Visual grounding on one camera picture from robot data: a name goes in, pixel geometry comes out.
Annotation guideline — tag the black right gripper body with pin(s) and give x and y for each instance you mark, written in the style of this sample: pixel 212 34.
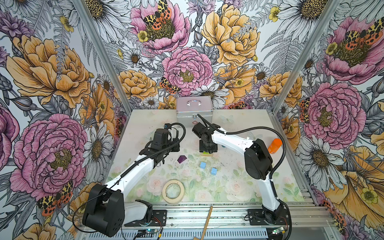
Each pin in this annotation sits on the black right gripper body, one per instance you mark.
pixel 209 146

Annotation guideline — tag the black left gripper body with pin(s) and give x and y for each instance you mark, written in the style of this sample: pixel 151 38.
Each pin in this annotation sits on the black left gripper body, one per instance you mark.
pixel 171 146

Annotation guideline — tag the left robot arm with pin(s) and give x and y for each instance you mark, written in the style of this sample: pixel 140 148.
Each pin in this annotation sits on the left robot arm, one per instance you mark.
pixel 106 211

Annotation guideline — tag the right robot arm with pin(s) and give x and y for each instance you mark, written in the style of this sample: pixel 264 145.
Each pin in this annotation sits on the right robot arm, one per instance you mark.
pixel 258 164

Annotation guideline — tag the purple wood block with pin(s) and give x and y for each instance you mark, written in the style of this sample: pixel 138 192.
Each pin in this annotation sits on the purple wood block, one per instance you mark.
pixel 181 159

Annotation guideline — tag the silver first aid case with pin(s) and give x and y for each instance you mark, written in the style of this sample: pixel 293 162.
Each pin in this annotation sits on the silver first aid case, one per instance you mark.
pixel 188 108

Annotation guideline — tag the masking tape roll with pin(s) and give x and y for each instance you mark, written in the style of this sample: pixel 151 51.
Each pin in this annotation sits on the masking tape roll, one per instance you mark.
pixel 173 192

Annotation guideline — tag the orange plastic cup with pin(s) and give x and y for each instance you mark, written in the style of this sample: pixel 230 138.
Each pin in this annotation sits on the orange plastic cup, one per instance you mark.
pixel 275 146

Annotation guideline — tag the wooden stick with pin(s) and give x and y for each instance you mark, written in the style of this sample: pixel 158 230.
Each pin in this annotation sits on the wooden stick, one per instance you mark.
pixel 206 225

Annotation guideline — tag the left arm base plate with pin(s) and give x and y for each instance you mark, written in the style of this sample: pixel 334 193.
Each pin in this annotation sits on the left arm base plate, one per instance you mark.
pixel 159 219

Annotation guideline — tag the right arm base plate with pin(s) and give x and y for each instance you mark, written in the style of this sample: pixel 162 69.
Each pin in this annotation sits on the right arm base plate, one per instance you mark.
pixel 258 216

